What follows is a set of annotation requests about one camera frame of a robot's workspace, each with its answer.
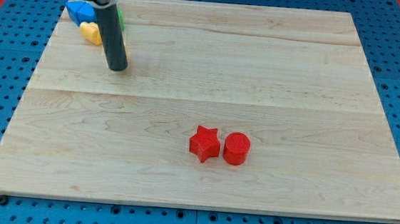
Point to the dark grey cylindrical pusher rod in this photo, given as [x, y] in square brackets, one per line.
[112, 38]

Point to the wooden board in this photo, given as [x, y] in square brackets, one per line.
[295, 81]

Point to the yellow heart block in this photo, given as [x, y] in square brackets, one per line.
[90, 32]

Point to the green block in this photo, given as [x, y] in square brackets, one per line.
[120, 20]

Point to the blue block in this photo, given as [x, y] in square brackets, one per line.
[80, 12]

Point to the red star block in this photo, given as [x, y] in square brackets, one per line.
[205, 143]

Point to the red cylinder block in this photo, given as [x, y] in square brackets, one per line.
[236, 148]

